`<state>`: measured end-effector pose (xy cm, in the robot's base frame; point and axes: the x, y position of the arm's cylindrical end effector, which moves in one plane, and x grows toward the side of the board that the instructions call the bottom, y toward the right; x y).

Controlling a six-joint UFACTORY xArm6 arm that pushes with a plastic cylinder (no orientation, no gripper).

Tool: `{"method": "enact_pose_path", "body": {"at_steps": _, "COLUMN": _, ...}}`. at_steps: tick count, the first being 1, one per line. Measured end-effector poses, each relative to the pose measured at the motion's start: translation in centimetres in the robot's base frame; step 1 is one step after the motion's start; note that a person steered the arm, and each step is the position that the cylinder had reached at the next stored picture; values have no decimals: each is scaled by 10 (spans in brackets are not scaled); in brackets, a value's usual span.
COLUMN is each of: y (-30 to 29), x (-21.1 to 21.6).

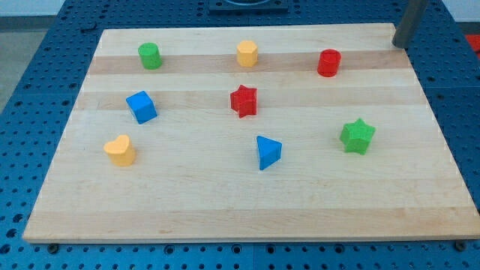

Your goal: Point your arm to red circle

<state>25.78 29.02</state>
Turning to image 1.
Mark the grey cylindrical robot arm rod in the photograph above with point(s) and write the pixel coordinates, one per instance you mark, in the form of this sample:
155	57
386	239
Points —
409	23

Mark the red object at right edge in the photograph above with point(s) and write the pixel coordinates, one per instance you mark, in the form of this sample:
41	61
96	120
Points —
474	42

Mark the green cylinder block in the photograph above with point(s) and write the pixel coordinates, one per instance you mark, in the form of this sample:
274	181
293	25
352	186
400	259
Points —
150	56

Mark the blue cube block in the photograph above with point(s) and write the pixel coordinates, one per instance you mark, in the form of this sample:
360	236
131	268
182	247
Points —
142	107

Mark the green star block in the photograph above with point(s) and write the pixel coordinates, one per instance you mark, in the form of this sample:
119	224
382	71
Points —
356	136

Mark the blue triangle block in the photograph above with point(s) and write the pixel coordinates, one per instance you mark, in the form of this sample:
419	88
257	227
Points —
269	151

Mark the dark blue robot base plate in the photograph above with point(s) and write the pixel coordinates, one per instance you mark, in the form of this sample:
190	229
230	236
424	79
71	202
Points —
247	6

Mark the yellow heart block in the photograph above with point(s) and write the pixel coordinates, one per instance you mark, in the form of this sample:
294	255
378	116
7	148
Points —
120	151

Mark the red star block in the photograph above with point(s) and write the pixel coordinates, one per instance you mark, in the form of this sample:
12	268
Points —
244	101

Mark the red cylinder block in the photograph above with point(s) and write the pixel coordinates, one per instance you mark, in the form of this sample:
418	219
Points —
329	62

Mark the yellow hexagon block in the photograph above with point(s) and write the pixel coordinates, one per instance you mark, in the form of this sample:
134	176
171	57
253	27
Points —
247	53

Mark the light wooden board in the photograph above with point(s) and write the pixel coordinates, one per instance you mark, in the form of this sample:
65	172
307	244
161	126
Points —
196	175

